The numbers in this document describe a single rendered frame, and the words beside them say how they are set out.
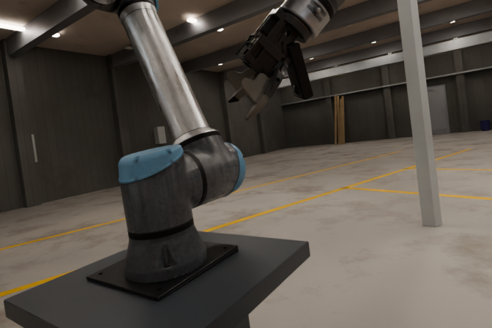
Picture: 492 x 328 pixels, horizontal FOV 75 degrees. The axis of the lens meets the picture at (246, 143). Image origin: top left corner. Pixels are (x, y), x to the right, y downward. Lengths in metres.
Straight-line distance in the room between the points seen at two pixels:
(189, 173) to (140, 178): 0.12
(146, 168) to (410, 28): 2.96
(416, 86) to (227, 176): 2.65
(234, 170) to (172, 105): 0.24
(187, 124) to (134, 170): 0.23
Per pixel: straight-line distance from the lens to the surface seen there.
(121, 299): 0.74
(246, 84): 0.57
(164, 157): 0.71
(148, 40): 0.99
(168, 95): 0.91
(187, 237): 0.75
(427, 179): 3.34
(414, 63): 3.32
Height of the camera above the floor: 1.04
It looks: 1 degrees down
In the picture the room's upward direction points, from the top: 7 degrees counter-clockwise
